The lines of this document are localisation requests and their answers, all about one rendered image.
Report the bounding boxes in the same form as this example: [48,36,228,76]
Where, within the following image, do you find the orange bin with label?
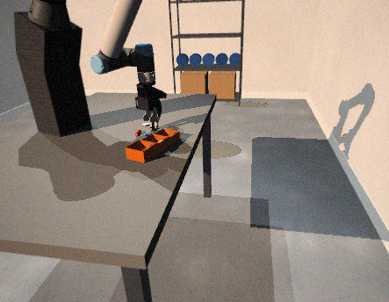
[126,128,180,163]

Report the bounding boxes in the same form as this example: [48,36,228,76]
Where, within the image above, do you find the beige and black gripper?
[135,81,162,129]

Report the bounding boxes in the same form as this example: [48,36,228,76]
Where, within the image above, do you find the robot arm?
[28,0,155,83]

